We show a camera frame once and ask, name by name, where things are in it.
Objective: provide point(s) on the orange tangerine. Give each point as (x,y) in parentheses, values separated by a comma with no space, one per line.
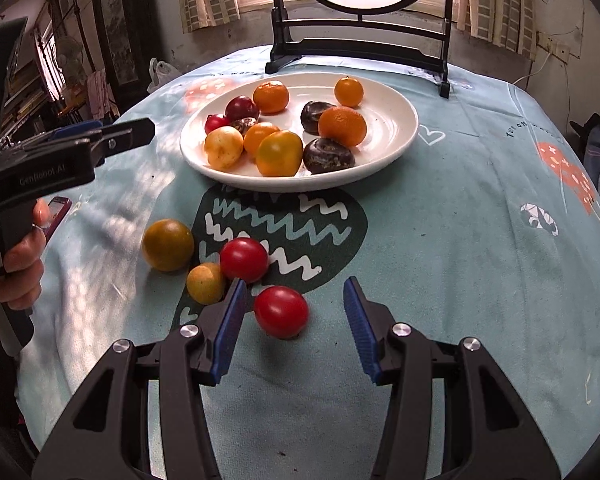
(349,91)
(342,126)
(271,96)
(257,137)

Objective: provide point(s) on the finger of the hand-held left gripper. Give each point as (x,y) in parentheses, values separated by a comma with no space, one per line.
(75,130)
(130,135)

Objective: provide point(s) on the white plastic bag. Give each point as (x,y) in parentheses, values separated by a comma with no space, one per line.
(161,74)

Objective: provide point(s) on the smartphone in red case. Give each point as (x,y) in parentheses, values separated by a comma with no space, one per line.
(59,208)

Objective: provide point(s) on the white wall socket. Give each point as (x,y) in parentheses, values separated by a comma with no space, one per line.
(555,46)

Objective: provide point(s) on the standing fan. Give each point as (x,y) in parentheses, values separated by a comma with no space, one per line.
(70,57)

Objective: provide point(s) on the large yellow-green tomato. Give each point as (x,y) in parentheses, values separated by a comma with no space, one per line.
(168,244)

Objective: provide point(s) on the small yellow-green tomato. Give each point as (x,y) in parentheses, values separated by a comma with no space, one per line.
(223,147)

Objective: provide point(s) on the person's left hand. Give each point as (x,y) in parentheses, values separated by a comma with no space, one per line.
(22,270)

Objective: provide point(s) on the dark framed wall picture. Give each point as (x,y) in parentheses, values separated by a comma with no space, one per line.
(120,45)

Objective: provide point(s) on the light blue printed tablecloth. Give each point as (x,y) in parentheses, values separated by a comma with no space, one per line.
(455,260)

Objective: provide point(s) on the small yellow tomato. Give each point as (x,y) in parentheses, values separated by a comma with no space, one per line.
(206,283)

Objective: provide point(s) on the small red cherry tomato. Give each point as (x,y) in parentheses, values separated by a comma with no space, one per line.
(216,122)

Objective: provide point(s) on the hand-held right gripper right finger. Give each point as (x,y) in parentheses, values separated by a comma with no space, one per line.
(362,332)

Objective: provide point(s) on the cluttered bookshelf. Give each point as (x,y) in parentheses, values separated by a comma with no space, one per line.
(27,100)

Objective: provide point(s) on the pink hanging cloth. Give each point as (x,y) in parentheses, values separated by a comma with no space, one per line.
(97,95)

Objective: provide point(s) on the yellow-orange tomato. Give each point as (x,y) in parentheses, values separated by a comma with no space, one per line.
(279,153)

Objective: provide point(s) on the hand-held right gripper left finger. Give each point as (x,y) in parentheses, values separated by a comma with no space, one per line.
(227,335)

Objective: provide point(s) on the white oval plate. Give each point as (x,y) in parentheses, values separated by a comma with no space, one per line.
(385,115)

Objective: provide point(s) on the dark brown water chestnut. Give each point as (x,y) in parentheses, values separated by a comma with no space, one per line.
(329,155)
(312,115)
(245,124)

